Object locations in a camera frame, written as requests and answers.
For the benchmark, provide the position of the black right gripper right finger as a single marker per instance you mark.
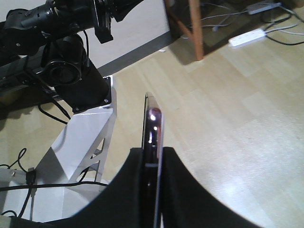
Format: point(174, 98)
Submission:
point(186, 204)

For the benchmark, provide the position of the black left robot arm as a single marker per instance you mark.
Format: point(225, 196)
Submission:
point(41, 48)

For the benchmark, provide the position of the brown wooden table leg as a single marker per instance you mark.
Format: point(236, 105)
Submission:
point(195, 35)

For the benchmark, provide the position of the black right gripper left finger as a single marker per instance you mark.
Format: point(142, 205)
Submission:
point(117, 206)

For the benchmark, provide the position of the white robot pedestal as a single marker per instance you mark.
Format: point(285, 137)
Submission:
point(69, 176)

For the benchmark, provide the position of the white power strip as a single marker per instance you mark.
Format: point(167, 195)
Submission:
point(246, 38)

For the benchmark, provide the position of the grey power strip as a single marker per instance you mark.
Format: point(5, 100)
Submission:
point(262, 6)

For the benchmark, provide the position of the black smartphone pink frame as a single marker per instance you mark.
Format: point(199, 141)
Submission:
point(152, 147)

